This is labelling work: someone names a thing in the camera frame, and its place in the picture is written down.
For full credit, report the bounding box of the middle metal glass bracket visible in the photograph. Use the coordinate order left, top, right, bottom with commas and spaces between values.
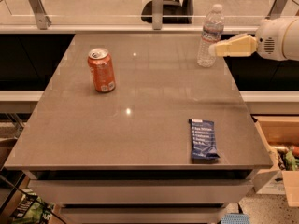
152, 0, 163, 30

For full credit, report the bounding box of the green black snack bag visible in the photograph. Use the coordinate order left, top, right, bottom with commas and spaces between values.
10, 194, 54, 224

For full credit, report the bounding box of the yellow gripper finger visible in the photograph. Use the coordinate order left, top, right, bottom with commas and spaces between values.
208, 35, 257, 57
228, 33, 248, 41

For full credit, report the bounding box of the clear plastic water bottle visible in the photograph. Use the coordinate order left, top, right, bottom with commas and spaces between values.
197, 4, 224, 68

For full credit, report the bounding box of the black office chair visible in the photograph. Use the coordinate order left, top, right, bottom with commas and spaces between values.
140, 0, 197, 25

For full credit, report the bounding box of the lower grey drawer front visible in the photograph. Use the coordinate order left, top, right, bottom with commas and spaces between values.
60, 207, 226, 224

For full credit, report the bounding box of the cardboard box with items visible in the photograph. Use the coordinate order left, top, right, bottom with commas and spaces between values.
253, 116, 299, 207

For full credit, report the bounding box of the grey drawer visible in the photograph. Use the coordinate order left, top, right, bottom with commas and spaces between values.
29, 179, 253, 204
60, 207, 226, 224

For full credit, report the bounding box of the metal glass bracket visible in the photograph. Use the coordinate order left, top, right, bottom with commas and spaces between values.
28, 0, 51, 30
152, 0, 163, 30
266, 0, 288, 20

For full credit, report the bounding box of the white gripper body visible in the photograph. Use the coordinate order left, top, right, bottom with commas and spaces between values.
255, 18, 292, 61

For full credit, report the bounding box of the blue snack bar wrapper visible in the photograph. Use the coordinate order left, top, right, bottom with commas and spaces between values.
189, 119, 220, 160

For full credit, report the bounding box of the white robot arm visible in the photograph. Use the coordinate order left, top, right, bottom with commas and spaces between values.
208, 17, 299, 61

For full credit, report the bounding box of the left metal glass bracket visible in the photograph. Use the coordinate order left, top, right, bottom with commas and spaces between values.
28, 0, 51, 30

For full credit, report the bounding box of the right metal glass bracket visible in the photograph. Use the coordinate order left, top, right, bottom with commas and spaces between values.
266, 0, 288, 20

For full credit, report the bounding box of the upper grey drawer front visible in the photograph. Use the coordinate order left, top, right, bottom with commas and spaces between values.
29, 179, 253, 204

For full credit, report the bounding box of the orange soda can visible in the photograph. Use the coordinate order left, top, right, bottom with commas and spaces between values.
88, 48, 116, 93

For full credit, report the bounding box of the blue perforated object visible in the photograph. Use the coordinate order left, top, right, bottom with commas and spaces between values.
221, 214, 250, 224

